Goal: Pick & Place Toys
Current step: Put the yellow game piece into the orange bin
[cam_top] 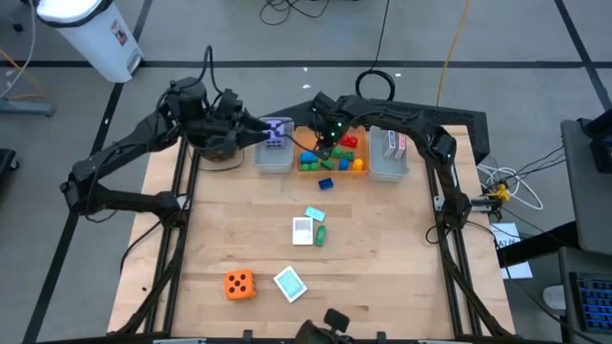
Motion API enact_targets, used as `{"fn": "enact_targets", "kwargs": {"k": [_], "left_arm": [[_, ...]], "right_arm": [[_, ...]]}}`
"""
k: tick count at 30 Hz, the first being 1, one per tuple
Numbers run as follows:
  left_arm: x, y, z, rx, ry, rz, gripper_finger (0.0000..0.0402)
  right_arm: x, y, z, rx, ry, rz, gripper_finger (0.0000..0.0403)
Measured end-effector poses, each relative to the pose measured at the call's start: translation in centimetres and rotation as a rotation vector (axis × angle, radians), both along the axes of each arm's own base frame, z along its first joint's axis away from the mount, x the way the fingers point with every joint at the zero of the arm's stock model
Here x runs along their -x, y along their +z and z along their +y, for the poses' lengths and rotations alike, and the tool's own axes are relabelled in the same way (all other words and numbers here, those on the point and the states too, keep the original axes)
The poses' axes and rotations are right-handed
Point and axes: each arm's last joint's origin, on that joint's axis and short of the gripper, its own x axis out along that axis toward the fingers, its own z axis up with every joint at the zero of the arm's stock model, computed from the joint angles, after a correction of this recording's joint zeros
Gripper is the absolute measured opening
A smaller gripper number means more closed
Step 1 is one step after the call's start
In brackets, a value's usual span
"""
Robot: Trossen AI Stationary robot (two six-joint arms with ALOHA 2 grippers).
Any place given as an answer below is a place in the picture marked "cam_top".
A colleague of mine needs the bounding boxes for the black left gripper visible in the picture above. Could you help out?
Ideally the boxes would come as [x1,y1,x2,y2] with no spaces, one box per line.
[203,88,273,152]

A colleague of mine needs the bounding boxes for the white cable loop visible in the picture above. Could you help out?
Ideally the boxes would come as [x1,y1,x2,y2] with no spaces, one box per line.
[477,163,545,211]

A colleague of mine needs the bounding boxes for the white floor cable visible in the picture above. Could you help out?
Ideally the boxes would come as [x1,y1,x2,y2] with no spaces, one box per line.
[0,0,37,97]

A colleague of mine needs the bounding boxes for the backlit keyboard device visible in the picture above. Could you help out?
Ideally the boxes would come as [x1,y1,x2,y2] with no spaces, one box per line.
[568,270,612,334]

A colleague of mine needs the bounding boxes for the orange floor cable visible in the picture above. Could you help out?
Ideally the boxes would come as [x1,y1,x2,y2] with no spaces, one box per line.
[0,47,48,101]

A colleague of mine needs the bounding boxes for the black desk equipment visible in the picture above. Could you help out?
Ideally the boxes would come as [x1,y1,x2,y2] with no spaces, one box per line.
[580,108,612,174]

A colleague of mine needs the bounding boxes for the white paper sheet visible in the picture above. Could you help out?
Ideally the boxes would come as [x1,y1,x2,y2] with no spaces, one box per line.
[490,222,535,281]

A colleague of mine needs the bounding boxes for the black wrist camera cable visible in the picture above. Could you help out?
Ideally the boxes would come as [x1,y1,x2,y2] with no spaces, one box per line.
[203,45,226,97]

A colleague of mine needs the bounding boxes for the black floor cable tangle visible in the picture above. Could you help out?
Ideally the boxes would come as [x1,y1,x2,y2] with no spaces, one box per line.
[259,0,331,26]

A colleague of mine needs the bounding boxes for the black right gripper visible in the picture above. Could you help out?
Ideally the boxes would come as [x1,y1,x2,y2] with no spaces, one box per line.
[311,106,354,161]

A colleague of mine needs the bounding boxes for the black mesh panel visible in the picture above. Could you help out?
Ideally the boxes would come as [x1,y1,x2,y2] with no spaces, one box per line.
[260,97,492,164]

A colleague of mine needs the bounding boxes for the Nertz playing card deck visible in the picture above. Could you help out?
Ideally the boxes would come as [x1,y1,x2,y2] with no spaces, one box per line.
[273,266,308,304]

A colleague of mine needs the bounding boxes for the grey playing card deck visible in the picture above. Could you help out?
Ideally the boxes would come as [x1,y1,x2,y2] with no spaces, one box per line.
[382,129,397,161]

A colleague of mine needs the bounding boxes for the black diagonal bar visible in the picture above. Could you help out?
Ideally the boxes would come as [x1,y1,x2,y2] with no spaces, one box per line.
[496,222,579,269]

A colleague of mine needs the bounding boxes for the black pumpkin-face bucket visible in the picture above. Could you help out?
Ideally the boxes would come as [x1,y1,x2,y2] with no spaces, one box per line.
[190,138,240,162]

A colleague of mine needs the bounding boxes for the grey floor stand base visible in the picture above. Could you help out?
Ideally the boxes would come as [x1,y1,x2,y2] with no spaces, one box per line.
[0,97,56,118]

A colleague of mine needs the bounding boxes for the white trash can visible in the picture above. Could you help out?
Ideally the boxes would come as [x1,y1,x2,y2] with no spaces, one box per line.
[35,0,144,85]

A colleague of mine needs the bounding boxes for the white plastic bin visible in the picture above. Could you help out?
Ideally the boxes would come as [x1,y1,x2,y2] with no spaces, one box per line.
[252,117,296,174]
[367,126,411,183]

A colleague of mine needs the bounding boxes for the black table-level camera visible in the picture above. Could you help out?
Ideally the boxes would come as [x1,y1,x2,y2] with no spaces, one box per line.
[294,308,353,344]

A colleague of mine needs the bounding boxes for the orange foam die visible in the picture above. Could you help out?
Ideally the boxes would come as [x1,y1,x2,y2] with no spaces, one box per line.
[223,269,258,302]

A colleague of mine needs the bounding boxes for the grey side desk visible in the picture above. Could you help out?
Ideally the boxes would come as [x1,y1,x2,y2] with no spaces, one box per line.
[559,117,612,257]

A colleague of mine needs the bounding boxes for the black frame-mounted device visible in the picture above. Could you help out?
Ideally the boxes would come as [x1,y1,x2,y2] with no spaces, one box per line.
[470,194,501,212]

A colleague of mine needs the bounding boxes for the grey eye-print card deck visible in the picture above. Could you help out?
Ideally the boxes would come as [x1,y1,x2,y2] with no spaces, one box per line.
[292,217,315,247]

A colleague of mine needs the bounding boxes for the black cable bundle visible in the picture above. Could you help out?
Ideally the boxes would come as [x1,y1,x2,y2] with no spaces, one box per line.
[506,144,566,192]

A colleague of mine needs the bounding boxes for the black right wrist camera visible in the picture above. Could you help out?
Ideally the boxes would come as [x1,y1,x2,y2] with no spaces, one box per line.
[311,92,339,118]

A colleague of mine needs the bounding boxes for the yellow hanging cable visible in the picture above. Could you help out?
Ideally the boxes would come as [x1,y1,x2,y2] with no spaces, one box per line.
[435,0,472,107]

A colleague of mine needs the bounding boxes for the white computer mouse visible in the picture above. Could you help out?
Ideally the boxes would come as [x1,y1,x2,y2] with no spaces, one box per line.
[542,284,569,312]

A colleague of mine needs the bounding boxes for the black floor equipment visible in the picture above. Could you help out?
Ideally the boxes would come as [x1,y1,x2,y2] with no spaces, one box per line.
[0,148,20,185]

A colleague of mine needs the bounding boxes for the thin black hanging cable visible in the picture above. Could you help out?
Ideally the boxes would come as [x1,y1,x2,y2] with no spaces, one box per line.
[354,0,397,101]

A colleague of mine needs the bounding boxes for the orange translucent bin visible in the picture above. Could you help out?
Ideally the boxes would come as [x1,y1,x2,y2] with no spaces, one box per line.
[294,124,370,179]

